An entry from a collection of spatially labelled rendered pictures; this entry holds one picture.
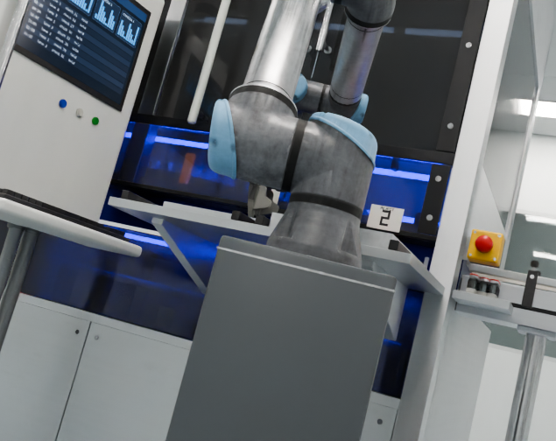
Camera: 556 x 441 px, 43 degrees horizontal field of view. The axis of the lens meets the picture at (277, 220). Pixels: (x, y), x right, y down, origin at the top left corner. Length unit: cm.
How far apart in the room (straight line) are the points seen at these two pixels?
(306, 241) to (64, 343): 124
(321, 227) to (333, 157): 11
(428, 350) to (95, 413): 92
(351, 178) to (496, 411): 532
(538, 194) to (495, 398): 179
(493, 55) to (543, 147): 480
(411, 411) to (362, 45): 83
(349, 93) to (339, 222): 60
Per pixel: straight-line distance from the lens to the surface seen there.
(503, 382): 630
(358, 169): 107
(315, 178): 106
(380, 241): 137
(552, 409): 628
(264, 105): 110
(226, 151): 107
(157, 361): 196
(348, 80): 156
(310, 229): 103
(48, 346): 217
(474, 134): 181
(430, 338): 171
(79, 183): 199
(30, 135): 188
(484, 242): 169
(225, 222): 147
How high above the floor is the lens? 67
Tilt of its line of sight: 9 degrees up
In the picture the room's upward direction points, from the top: 15 degrees clockwise
